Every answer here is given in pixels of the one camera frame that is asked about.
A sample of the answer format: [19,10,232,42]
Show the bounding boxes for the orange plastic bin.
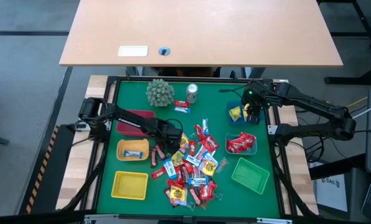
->
[116,138,151,162]

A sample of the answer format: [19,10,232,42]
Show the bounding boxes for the green plastic basket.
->
[231,157,271,195]

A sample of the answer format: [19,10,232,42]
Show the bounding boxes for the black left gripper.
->
[154,119,184,154]

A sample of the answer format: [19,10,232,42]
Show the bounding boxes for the dark blue plastic bin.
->
[225,100,266,127]

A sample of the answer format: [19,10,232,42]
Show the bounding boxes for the pile of candy packets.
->
[96,80,281,218]

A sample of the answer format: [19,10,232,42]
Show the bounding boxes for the yellow plastic basket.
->
[111,170,149,201]

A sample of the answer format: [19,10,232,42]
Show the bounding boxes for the black floor plate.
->
[19,124,77,215]

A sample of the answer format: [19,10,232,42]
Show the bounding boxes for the white cable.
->
[352,102,371,121]

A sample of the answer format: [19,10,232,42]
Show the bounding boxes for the light teal plastic bin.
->
[225,133,258,156]

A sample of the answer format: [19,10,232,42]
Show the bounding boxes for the silver metal bracket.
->
[256,217,294,224]
[84,213,120,223]

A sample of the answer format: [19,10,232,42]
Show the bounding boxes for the yellow power cable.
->
[347,96,369,109]

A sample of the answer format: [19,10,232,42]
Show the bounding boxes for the white rectangular desk plate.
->
[118,45,149,58]

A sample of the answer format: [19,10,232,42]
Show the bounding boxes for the artificial green plant in pot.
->
[146,78,176,108]

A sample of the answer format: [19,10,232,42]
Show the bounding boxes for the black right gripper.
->
[242,81,269,125]

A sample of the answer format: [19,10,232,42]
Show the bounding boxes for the black metal table frame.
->
[90,75,288,220]

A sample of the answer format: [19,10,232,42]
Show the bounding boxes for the light wooden desk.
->
[59,0,344,68]

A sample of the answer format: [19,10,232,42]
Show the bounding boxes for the black cable sleeve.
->
[59,146,109,212]
[272,146,319,217]

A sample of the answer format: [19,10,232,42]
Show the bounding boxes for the black desk frame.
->
[316,0,371,86]

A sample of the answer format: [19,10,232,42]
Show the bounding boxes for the red plastic bin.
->
[116,109,156,138]

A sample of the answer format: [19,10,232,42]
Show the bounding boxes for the yellow black hazard tape strip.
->
[25,126,59,215]

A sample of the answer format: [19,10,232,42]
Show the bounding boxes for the white red soda can box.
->
[185,83,199,105]

